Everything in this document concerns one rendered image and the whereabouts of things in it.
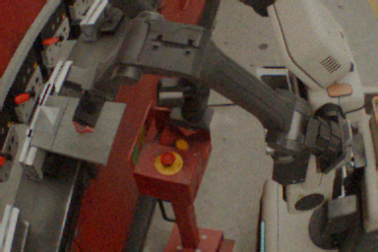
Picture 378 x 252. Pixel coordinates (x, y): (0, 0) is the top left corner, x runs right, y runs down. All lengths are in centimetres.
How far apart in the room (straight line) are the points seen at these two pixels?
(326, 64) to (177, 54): 43
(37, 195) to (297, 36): 86
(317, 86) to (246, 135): 147
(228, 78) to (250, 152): 172
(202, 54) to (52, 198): 83
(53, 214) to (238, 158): 127
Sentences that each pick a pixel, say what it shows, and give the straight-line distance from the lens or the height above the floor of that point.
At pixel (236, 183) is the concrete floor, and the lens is 250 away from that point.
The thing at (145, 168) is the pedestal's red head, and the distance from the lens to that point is 164.
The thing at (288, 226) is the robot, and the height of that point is 28.
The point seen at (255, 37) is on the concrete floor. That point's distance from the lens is 305.
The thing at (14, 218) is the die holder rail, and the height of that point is 97.
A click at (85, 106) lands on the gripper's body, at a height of 113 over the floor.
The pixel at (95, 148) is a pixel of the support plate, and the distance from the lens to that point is 143.
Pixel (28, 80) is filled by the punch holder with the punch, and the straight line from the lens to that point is 139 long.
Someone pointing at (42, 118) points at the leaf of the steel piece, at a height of 100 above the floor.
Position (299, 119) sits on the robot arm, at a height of 127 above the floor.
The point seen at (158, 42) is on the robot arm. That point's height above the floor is 155.
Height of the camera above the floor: 213
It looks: 53 degrees down
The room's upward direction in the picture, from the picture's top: 8 degrees counter-clockwise
